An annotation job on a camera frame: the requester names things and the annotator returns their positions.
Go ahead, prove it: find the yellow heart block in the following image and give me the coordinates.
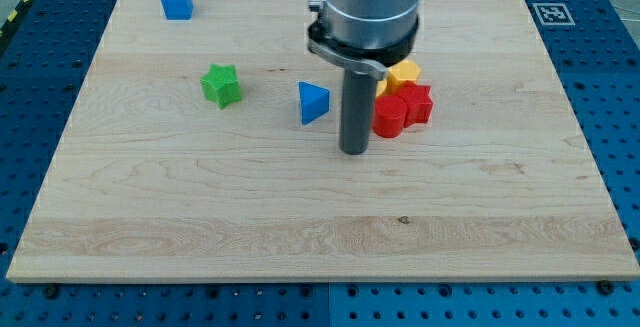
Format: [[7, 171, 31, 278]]
[[376, 80, 387, 98]]

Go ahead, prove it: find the blue triangle block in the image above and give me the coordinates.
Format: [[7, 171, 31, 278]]
[[298, 82, 330, 125]]

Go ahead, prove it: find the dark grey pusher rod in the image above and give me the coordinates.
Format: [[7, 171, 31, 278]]
[[339, 70, 377, 155]]

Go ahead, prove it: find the red cylinder block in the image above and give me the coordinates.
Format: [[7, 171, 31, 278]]
[[372, 95, 407, 138]]

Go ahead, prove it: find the red star block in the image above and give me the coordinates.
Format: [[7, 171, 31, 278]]
[[395, 83, 434, 128]]

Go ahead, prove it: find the wooden board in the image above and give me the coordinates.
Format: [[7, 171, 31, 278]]
[[7, 0, 639, 283]]

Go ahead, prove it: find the yellow hexagon block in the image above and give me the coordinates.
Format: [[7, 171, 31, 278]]
[[386, 59, 422, 95]]

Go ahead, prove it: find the green star block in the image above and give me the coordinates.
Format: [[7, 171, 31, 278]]
[[200, 64, 243, 109]]

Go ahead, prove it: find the blue cube block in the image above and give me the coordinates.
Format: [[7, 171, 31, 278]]
[[161, 0, 193, 20]]

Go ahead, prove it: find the white fiducial marker tag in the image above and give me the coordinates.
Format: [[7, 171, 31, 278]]
[[532, 2, 575, 26]]

